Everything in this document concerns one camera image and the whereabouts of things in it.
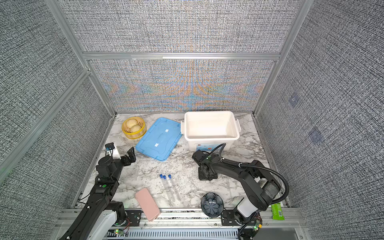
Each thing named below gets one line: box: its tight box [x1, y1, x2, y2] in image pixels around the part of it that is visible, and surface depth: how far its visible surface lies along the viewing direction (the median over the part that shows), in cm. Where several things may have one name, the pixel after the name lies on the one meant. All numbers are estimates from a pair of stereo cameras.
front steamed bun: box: [130, 124, 142, 133], surface depth 105 cm
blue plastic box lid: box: [135, 117, 183, 162], surface depth 105 cm
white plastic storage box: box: [180, 111, 241, 153], surface depth 99 cm
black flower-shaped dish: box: [200, 192, 224, 218], surface depth 77 cm
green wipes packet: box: [271, 202, 285, 221], surface depth 76 cm
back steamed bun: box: [126, 118, 138, 129], surface depth 109 cm
